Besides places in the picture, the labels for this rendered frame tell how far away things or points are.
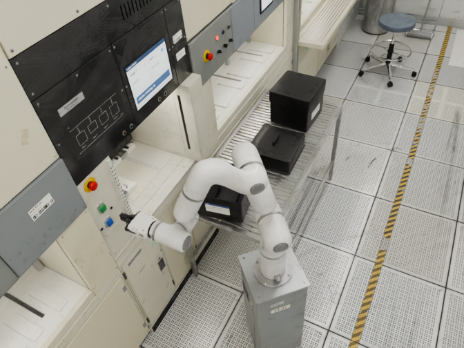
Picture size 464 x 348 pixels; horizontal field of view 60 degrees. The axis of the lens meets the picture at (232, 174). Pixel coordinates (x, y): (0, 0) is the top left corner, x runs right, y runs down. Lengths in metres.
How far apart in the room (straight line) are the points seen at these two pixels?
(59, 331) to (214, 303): 1.15
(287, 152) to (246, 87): 0.75
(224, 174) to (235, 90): 1.65
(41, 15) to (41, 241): 0.79
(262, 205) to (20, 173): 0.85
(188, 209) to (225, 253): 1.57
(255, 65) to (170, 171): 1.25
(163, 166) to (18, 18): 1.31
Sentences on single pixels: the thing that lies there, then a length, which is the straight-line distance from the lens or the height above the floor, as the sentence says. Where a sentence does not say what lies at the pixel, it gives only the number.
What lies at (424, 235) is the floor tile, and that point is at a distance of 3.27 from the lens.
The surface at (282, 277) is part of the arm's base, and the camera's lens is 2.00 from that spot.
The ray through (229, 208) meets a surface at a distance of 2.11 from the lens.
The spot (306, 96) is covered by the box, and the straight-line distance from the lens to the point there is 2.61.
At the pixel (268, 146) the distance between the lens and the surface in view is 2.46.
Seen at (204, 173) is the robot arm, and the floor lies 1.55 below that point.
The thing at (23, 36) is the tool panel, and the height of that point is 1.99.
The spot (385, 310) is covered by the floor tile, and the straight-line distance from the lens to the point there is 2.87.
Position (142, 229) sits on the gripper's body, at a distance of 1.67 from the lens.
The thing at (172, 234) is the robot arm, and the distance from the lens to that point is 1.60.
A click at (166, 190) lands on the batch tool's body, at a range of 2.27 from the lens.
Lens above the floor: 2.51
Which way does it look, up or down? 46 degrees down
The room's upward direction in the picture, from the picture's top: 6 degrees counter-clockwise
